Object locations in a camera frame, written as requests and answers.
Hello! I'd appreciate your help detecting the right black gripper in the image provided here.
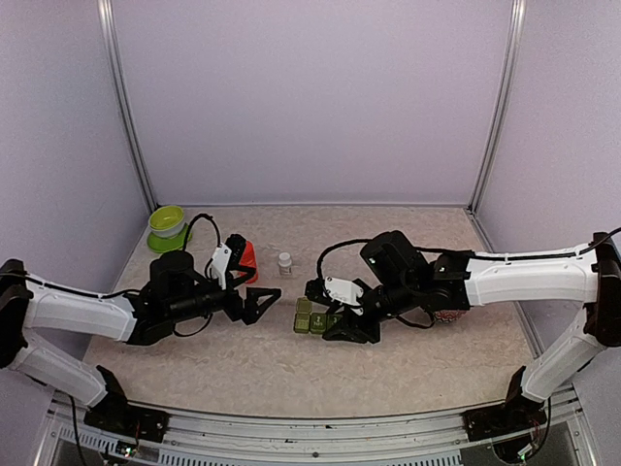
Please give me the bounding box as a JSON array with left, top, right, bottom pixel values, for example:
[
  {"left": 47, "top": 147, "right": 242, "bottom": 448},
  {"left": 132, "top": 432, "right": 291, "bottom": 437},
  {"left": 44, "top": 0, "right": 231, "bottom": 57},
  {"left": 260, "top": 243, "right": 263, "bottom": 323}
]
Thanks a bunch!
[{"left": 323, "top": 276, "right": 419, "bottom": 344}]

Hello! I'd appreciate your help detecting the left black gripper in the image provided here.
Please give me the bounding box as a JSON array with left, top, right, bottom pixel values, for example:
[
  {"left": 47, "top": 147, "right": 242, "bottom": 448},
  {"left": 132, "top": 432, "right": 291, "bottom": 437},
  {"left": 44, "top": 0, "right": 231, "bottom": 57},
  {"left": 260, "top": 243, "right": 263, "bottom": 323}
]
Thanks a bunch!
[{"left": 167, "top": 265, "right": 280, "bottom": 324}]

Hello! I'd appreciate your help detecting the green weekly pill organizer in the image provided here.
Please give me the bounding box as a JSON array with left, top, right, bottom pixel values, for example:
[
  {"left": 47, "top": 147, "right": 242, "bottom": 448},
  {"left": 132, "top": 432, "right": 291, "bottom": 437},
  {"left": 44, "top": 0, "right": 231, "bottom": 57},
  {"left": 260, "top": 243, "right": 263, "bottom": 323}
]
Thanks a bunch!
[{"left": 293, "top": 297, "right": 343, "bottom": 335}]

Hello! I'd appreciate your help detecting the orange pill bottle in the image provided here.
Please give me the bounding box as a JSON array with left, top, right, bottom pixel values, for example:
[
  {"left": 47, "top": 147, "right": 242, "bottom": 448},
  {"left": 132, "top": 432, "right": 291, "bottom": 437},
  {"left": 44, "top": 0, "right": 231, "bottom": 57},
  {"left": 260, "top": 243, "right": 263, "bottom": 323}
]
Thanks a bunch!
[{"left": 240, "top": 241, "right": 258, "bottom": 283}]

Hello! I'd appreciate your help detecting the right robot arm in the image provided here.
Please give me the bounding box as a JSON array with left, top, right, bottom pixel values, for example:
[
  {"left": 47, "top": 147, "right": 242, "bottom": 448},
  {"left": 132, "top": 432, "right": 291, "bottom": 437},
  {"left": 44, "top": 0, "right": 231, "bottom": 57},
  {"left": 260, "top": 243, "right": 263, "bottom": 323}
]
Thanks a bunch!
[{"left": 305, "top": 230, "right": 620, "bottom": 431}]

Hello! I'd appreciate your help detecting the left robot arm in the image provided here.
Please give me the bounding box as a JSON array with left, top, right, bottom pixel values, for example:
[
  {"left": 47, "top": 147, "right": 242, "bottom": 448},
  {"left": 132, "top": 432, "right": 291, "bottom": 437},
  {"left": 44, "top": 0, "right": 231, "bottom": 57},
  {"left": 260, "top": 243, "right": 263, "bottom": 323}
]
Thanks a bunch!
[{"left": 1, "top": 234, "right": 281, "bottom": 432}]

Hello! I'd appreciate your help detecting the small white pill bottle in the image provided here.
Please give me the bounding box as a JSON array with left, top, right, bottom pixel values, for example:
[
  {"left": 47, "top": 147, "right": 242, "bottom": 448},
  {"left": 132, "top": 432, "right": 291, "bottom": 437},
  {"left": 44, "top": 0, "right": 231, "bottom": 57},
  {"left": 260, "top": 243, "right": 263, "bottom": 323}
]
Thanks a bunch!
[{"left": 278, "top": 251, "right": 293, "bottom": 276}]

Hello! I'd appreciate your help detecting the red patterned bowl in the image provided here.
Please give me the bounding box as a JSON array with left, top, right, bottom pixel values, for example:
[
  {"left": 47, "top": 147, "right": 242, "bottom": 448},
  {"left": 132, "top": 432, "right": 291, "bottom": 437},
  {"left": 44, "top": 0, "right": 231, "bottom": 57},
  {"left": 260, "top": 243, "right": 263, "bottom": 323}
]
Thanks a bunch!
[{"left": 434, "top": 310, "right": 467, "bottom": 323}]

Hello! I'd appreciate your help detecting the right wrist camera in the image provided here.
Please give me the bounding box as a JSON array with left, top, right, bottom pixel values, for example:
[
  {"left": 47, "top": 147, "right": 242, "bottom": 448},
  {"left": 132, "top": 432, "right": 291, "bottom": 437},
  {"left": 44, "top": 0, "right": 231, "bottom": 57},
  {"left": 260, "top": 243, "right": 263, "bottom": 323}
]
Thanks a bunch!
[{"left": 305, "top": 277, "right": 364, "bottom": 316}]

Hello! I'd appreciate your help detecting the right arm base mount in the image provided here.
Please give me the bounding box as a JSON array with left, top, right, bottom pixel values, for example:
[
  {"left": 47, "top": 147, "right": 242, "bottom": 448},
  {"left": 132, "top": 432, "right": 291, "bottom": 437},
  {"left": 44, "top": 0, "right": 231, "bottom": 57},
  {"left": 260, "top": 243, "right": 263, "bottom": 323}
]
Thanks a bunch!
[{"left": 462, "top": 405, "right": 547, "bottom": 442}]

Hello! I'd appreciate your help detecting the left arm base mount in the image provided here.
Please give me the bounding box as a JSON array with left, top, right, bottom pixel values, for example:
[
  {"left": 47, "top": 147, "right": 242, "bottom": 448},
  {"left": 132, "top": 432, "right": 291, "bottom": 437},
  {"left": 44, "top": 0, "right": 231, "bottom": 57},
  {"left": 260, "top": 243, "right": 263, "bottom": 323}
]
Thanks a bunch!
[{"left": 84, "top": 403, "right": 170, "bottom": 443}]

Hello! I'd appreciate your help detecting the left aluminium frame post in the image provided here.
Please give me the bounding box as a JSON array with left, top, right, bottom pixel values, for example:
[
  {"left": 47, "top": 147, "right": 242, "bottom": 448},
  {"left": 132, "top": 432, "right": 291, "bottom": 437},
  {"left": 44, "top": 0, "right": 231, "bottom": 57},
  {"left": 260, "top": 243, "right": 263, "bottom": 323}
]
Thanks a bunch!
[{"left": 97, "top": 0, "right": 158, "bottom": 213}]

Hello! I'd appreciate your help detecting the aluminium frame post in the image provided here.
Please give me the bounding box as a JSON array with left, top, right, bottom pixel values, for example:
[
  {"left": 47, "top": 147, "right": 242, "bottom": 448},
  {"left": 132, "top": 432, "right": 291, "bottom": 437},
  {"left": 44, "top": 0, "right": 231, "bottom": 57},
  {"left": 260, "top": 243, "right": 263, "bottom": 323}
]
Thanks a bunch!
[
  {"left": 97, "top": 0, "right": 158, "bottom": 213},
  {"left": 466, "top": 0, "right": 528, "bottom": 215}
]

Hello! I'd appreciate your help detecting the right aluminium frame post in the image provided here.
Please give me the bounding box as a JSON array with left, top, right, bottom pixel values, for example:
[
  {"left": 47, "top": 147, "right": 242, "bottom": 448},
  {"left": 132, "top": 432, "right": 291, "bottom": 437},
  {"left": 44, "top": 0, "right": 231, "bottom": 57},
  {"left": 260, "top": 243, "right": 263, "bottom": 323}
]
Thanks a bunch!
[{"left": 466, "top": 0, "right": 528, "bottom": 215}]

